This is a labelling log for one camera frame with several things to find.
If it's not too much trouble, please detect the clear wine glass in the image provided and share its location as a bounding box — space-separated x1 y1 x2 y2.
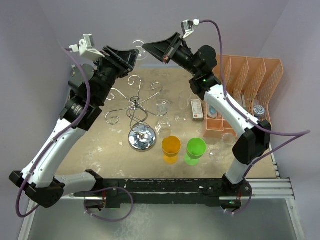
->
129 39 149 61
155 99 172 139
208 133 236 162

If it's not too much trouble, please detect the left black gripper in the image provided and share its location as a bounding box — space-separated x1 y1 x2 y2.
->
93 46 138 105

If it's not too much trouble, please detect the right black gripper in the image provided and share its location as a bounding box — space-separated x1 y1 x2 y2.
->
142 33 200 77

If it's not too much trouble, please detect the blue item in tray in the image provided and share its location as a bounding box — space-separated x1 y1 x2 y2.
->
207 105 218 119

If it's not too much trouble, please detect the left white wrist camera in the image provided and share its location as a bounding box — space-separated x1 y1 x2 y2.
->
69 34 104 62

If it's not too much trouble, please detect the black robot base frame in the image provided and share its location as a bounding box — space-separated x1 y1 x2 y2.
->
74 178 252 209

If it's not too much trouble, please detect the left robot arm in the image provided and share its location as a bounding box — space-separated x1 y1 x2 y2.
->
9 46 139 208

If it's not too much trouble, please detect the clear tall glass back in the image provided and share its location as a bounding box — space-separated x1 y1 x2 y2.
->
174 91 191 123

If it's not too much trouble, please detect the green plastic goblet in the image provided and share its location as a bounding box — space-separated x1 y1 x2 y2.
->
184 138 207 166

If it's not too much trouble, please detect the orange plastic goblet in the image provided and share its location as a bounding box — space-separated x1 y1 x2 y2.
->
161 136 181 165

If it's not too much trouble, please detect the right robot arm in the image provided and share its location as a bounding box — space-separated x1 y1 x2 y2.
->
142 32 271 196

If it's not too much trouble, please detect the orange desk file organizer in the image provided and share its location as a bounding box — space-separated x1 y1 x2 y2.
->
203 55 284 139

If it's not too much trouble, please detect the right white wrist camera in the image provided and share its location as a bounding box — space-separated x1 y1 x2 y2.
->
181 19 200 40

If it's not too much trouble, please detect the chrome wine glass rack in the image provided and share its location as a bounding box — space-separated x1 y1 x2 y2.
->
104 75 168 152

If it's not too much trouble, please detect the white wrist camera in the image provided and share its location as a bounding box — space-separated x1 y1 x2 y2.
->
181 19 200 40
69 34 104 62

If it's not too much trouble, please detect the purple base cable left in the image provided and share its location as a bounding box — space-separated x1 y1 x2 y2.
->
83 185 136 223

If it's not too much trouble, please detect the white red small box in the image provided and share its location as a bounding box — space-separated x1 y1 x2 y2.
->
190 99 204 122

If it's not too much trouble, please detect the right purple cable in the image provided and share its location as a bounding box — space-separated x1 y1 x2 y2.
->
198 19 312 177

